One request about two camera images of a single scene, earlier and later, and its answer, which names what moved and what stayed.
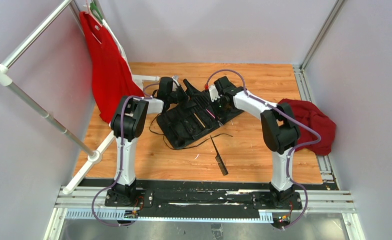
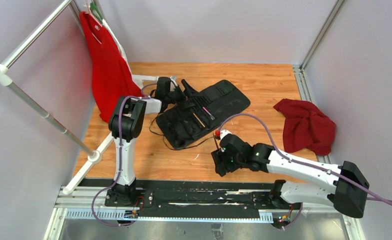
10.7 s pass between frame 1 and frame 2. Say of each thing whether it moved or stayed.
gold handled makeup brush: stayed
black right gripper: moved
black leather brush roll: stayed
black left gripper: stayed
